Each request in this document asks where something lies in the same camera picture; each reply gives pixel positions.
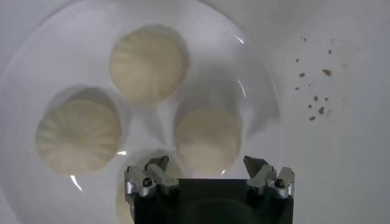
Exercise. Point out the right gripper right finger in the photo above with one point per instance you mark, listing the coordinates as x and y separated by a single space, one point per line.
262 178

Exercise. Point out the brown crumbs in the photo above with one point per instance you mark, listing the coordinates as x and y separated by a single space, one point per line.
327 72

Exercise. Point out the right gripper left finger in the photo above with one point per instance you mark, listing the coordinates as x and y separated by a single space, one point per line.
152 179

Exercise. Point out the white round plate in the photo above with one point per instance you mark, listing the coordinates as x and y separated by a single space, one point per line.
91 45

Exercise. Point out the white steamed baozi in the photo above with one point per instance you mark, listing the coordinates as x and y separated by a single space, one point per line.
149 64
122 210
79 134
208 137

